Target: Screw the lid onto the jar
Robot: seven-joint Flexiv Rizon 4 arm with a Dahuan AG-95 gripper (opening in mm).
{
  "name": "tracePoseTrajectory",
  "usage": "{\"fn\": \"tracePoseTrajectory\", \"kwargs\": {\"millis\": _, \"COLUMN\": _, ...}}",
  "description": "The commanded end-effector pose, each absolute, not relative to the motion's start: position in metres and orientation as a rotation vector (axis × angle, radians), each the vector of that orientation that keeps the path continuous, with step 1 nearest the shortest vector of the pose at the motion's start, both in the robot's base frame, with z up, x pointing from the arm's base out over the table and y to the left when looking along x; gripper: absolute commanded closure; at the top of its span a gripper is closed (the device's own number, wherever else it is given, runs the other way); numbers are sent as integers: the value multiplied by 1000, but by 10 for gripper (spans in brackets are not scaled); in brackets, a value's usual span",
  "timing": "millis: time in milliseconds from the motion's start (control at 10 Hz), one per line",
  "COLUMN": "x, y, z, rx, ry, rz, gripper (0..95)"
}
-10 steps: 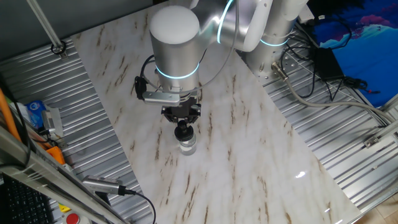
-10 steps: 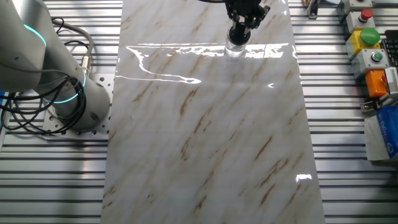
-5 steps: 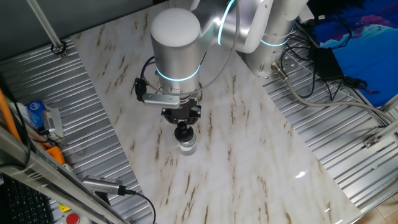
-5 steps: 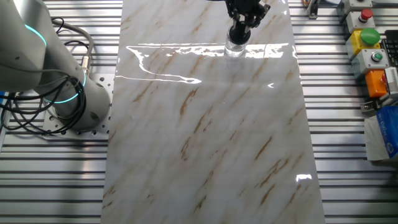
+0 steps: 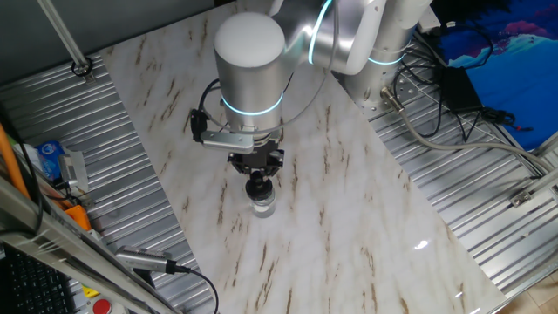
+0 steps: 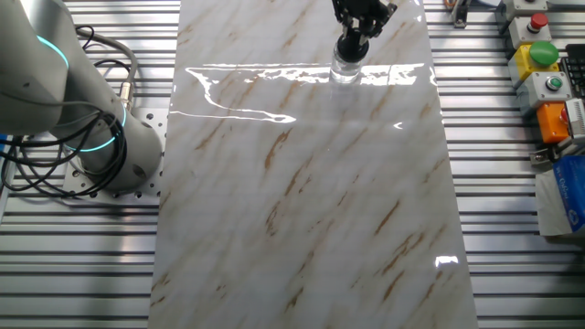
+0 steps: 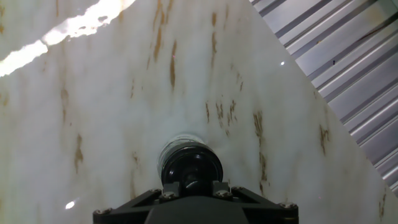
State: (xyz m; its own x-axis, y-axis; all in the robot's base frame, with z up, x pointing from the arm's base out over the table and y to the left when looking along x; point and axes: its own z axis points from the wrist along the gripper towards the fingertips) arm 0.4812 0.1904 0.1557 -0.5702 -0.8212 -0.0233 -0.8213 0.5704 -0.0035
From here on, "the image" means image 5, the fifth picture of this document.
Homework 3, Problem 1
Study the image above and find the clear glass jar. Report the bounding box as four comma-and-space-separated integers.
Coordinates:
249, 194, 277, 219

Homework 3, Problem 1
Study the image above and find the black power adapter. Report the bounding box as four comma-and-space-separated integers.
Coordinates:
438, 65, 485, 114

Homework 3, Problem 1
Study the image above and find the aluminium frame beam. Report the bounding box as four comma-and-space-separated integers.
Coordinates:
0, 174, 184, 314

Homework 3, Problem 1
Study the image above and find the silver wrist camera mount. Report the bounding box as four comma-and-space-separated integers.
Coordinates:
200, 129, 257, 155

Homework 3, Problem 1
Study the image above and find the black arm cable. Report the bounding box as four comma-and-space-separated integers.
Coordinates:
198, 77, 223, 115

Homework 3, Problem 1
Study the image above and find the black camera cable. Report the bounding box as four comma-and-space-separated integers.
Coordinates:
172, 261, 221, 314

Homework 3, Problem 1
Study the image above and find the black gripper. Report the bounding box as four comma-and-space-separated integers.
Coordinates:
227, 143, 286, 181

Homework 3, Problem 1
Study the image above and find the thick grey cable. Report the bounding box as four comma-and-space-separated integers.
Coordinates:
379, 85, 558, 175

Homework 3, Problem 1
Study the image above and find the orange hose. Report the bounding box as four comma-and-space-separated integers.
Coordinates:
0, 123, 31, 200

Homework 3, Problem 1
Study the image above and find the aluminium frame post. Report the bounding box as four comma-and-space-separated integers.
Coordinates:
37, 0, 97, 85

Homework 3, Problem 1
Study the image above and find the silver finned camera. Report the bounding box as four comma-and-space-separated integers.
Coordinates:
114, 244, 178, 276

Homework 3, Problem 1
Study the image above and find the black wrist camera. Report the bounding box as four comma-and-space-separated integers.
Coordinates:
190, 108, 209, 144

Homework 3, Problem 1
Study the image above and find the grey finned metal device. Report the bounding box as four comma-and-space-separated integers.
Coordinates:
58, 147, 91, 195

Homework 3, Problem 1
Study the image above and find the white power strip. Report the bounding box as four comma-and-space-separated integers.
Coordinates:
416, 7, 442, 36

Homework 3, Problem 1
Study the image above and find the blue white tissue packet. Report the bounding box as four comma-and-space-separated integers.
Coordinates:
12, 140, 66, 182

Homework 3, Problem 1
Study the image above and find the black keyboard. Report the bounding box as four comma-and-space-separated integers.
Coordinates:
0, 243, 79, 314

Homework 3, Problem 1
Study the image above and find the blue printed poster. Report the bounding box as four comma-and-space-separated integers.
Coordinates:
438, 0, 558, 152

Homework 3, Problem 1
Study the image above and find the black base cable bundle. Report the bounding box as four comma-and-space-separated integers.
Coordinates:
391, 56, 446, 140

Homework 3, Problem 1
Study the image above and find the thin black cable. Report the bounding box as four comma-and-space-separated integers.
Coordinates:
443, 20, 497, 67

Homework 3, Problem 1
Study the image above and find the metal corner bracket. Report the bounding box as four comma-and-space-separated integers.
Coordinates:
508, 188, 536, 209

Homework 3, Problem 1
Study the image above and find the aluminium frame rail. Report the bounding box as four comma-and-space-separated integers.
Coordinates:
507, 130, 558, 208

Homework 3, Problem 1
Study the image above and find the red button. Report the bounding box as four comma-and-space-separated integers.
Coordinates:
89, 297, 127, 314

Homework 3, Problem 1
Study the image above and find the black cable with plug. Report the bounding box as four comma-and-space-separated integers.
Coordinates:
479, 106, 534, 132

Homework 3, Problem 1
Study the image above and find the black ring on post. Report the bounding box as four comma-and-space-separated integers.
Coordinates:
71, 55, 94, 79

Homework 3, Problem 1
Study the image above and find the orange button box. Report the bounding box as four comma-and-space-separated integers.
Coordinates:
64, 203, 93, 232

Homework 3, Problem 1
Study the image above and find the black hanging cable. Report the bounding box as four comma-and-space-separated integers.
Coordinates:
0, 104, 44, 228

